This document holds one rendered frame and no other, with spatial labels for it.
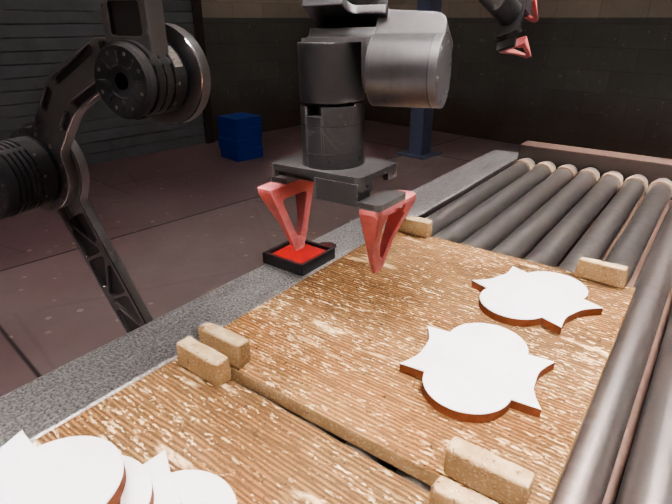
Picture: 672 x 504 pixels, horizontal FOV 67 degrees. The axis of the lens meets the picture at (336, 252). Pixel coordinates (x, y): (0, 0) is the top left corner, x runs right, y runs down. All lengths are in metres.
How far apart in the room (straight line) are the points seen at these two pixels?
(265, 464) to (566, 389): 0.27
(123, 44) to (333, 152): 0.69
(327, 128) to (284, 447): 0.26
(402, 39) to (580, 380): 0.34
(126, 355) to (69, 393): 0.07
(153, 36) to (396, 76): 0.72
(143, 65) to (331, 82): 0.65
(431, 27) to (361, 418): 0.32
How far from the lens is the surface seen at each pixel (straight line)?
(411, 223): 0.79
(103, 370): 0.58
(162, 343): 0.60
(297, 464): 0.42
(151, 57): 1.07
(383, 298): 0.62
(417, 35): 0.43
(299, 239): 0.54
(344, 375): 0.49
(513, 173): 1.26
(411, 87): 0.42
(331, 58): 0.44
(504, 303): 0.61
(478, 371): 0.50
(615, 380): 0.58
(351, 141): 0.45
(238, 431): 0.45
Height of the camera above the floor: 1.24
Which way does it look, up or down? 24 degrees down
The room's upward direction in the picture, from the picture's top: straight up
